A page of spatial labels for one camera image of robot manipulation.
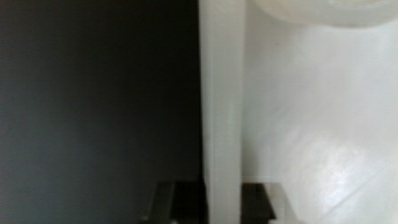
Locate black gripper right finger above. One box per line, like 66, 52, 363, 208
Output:
241, 183, 278, 224

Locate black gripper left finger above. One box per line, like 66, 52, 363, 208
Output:
141, 181, 209, 224

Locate white square tabletop tray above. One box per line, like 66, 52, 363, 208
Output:
200, 0, 398, 224

